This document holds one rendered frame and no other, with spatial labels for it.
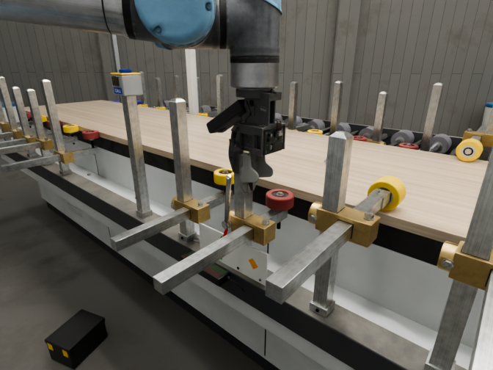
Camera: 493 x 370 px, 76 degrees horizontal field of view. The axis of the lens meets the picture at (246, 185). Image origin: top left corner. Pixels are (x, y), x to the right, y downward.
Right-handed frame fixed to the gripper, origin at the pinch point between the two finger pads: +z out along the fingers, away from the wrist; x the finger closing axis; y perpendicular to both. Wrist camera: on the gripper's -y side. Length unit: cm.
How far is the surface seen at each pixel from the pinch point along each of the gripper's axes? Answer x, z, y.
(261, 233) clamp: 6.6, 15.2, -1.1
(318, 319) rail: 6.4, 30.7, 17.0
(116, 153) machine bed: 23, 21, -117
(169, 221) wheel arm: -2.7, 18.2, -28.2
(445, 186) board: 60, 11, 27
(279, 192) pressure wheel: 19.7, 9.6, -6.0
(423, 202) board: 44, 11, 25
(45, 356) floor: -33, 101, -95
